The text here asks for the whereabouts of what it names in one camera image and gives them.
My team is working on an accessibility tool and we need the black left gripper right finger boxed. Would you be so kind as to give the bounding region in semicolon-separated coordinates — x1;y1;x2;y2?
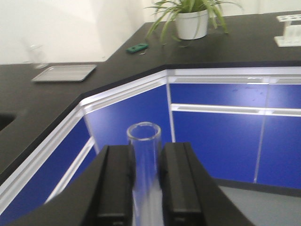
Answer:
159;143;253;226

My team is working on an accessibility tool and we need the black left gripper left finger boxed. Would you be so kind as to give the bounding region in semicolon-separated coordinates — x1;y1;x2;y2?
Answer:
81;145;136;226

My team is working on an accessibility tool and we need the clear glass test tube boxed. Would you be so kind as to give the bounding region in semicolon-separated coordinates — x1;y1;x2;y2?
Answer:
127;121;163;226

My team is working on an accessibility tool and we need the metal tray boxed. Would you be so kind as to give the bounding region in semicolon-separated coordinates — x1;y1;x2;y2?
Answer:
32;65;97;82

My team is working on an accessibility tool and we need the blue cabinet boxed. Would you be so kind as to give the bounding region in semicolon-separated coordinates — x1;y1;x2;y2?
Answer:
0;66;301;225

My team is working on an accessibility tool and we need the green plastic tool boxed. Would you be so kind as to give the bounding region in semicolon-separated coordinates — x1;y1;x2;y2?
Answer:
126;43;149;54

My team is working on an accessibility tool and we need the clear glass beaker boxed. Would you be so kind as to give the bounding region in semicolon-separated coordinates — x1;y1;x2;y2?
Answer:
29;45;48;69

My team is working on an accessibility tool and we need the white plant pot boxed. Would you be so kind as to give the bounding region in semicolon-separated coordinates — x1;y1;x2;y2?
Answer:
175;10;208;40

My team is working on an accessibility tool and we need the white test tube rack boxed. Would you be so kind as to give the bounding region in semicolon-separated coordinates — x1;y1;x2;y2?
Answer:
274;14;301;47

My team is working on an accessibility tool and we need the green spider plant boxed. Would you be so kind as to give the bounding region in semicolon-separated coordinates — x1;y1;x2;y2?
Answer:
145;0;243;44

